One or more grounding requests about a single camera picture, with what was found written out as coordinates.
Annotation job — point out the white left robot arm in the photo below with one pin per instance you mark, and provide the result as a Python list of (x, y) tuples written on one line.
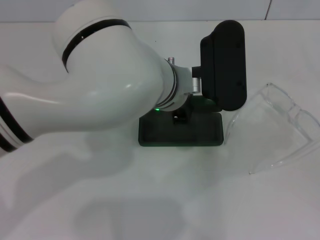
[(100, 75)]

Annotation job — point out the green glasses case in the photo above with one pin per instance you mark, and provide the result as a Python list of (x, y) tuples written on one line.
[(180, 135)]

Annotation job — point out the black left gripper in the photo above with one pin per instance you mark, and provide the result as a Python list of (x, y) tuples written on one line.
[(186, 110)]

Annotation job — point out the clear white glasses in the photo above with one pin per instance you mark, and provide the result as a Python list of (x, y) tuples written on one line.
[(277, 98)]

